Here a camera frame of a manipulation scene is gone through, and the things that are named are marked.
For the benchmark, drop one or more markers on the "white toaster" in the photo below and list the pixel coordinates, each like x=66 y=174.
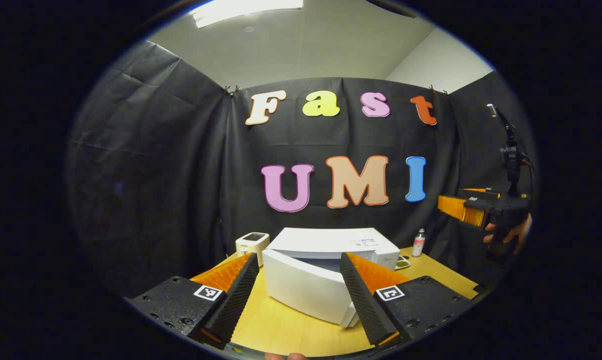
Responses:
x=252 y=242

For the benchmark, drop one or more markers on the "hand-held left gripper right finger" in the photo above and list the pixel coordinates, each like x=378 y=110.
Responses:
x=363 y=300

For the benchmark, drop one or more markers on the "small clear pink-label bottle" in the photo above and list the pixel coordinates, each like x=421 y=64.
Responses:
x=418 y=245

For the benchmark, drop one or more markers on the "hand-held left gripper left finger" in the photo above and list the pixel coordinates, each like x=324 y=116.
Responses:
x=236 y=300

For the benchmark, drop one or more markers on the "divided white food plate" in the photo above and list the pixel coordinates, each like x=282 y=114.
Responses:
x=403 y=262

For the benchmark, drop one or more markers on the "ceiling light panel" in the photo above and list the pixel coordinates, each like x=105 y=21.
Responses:
x=246 y=10

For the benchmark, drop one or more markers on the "black backdrop cloth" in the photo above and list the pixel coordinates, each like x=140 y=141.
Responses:
x=156 y=175

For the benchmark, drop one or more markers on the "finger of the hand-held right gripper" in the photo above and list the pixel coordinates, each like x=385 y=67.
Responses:
x=478 y=192
x=460 y=210

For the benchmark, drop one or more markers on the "white microwave oven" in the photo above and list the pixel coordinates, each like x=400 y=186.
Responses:
x=305 y=285

